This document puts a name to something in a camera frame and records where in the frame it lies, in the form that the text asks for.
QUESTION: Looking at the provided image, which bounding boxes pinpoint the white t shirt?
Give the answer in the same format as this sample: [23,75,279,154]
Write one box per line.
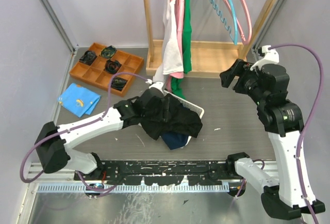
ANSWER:
[153,0,184,82]

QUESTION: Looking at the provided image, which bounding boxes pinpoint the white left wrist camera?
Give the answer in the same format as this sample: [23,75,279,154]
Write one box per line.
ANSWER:
[145,79,164,94]

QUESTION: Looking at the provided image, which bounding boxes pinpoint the pink plastic hanger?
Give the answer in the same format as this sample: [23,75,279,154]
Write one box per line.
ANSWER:
[236,0,252,45]

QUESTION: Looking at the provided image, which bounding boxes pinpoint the white plastic basket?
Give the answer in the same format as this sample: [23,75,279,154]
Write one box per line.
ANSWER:
[163,90,205,144]

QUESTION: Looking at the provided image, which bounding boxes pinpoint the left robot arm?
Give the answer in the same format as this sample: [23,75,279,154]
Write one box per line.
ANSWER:
[36,87,163,181]

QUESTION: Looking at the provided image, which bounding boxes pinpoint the dark rolled sock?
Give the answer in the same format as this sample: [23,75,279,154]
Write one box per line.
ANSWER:
[111,77,128,91]
[79,51,97,66]
[104,59,122,74]
[101,45,117,59]

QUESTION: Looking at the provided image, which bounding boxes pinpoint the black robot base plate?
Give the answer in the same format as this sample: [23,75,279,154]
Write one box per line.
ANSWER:
[82,160,242,186]

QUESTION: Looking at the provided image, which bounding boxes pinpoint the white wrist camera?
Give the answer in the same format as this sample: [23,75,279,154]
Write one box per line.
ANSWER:
[145,79,164,94]
[250,45,279,71]

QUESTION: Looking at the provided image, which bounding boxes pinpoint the black t shirt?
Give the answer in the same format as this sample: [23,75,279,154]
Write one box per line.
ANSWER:
[133,89,203,140]

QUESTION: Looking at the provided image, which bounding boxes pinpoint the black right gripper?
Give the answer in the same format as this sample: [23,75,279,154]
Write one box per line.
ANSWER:
[220,57,265,104]

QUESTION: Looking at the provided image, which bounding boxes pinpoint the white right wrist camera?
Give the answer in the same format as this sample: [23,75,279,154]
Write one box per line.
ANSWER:
[250,45,279,71]

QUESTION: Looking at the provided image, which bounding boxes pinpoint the blue folded cloth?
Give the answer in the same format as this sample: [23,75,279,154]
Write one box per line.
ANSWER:
[57,83,101,118]

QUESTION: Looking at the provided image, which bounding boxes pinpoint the green t shirt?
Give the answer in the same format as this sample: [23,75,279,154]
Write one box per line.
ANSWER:
[170,0,193,100]

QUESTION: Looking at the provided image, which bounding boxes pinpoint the navy blue t shirt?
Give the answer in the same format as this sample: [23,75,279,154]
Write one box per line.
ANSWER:
[161,132,189,150]

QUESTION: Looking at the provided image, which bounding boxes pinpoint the wooden clothes rack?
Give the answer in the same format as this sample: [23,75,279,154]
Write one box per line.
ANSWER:
[143,0,279,78]

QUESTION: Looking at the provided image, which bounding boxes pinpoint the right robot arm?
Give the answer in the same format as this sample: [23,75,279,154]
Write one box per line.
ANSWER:
[220,59,325,220]

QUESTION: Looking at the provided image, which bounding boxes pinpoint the pink t shirt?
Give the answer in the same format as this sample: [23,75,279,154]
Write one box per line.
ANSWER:
[162,0,184,93]

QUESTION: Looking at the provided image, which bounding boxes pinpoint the orange wooden compartment tray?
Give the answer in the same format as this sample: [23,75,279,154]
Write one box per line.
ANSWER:
[70,43,144,97]

